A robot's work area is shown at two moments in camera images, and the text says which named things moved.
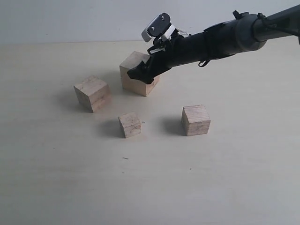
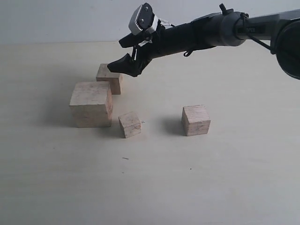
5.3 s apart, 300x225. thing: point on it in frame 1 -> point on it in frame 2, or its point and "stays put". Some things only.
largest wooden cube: (133, 85) -> (91, 104)
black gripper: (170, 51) -> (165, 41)
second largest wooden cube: (93, 93) -> (104, 74)
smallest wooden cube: (130, 124) stays put
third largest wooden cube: (195, 120) stays put
